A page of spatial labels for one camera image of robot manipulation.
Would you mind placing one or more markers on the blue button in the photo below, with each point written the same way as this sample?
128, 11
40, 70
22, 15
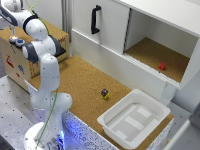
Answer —
20, 42

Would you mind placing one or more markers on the white plastic box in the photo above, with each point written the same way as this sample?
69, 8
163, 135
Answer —
133, 121

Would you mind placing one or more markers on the white cabinet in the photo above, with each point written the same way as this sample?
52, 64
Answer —
173, 13

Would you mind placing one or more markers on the purple block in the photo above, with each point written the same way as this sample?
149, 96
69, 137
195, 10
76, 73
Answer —
104, 91

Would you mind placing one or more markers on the white sliding door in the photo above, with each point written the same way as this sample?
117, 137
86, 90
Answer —
111, 23

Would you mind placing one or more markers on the pink block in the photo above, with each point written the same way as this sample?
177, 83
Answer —
161, 66

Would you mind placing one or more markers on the wooden drawer box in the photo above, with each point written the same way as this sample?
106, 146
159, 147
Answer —
13, 68

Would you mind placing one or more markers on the red button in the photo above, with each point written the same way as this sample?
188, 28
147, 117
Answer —
13, 39

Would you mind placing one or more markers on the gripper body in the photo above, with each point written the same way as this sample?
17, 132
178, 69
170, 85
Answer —
12, 25

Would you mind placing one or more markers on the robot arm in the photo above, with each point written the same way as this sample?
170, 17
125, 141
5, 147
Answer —
47, 75

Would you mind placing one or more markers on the yellow block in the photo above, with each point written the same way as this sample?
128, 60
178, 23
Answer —
106, 97

